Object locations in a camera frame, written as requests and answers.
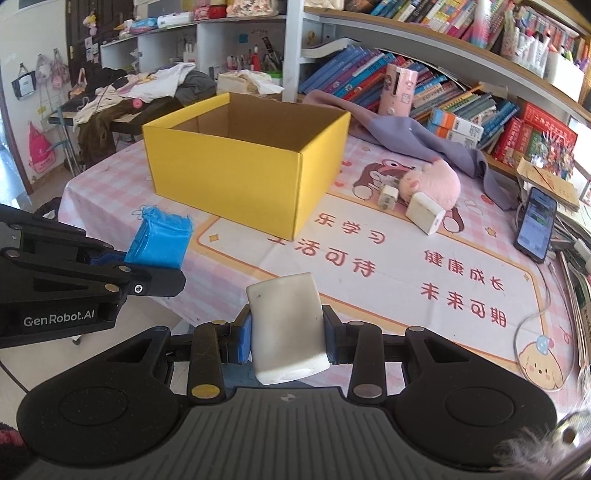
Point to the pink backpack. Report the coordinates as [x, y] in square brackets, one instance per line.
[42, 150]

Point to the clear marker holder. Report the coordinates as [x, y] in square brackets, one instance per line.
[526, 46]

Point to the black smartphone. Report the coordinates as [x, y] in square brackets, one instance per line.
[535, 226]

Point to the row of upright books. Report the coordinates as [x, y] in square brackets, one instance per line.
[438, 16]

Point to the white rectangular block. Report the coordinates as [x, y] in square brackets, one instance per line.
[286, 327]

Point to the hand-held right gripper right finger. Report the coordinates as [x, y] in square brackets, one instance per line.
[330, 339]

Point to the blue plastic bag roll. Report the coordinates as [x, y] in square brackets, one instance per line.
[159, 240]

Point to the white charger block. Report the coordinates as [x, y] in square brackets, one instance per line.
[425, 212]

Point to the pink hanging bag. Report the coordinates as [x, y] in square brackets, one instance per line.
[57, 76]

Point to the yellow cardboard box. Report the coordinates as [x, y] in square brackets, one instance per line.
[231, 175]

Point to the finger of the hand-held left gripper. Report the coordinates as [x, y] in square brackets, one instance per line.
[157, 281]
[46, 228]

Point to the small white plug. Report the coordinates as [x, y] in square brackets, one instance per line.
[387, 197]

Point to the pink plush toy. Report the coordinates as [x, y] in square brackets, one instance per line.
[438, 184]

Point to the orange blue white carton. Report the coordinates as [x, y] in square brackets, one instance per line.
[461, 123]
[450, 136]

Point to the pile of clothes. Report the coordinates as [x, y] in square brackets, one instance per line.
[157, 81]

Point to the white pen box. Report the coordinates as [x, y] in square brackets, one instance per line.
[563, 76]

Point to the pink cylindrical device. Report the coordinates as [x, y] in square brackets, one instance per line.
[397, 90]

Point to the white cubby shelf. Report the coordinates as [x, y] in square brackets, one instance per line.
[152, 46]

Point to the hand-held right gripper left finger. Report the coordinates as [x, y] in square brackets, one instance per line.
[245, 341]

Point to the dark wooden door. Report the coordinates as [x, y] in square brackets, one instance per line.
[99, 27]

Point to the row of leaning books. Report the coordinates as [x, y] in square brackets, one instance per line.
[360, 74]

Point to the colourful acrylic ornament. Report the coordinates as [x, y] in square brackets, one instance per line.
[556, 154]

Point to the hanging tote bag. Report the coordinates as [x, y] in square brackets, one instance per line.
[24, 85]

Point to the thin red book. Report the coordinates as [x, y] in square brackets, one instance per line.
[526, 147]

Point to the grey fluffy fabric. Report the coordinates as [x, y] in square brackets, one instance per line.
[526, 450]

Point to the white bookshelf frame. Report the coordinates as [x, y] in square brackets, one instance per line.
[293, 46]

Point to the thick red dictionary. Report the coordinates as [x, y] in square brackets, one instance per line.
[505, 141]

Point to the red flat box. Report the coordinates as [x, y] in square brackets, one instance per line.
[549, 122]

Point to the purple cloth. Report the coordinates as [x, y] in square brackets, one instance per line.
[415, 134]

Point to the beige cloth bag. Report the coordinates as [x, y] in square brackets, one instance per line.
[249, 83]

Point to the brown paper envelope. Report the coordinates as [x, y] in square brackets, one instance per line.
[549, 184]

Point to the pink checked tablecloth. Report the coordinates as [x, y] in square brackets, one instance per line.
[392, 295]

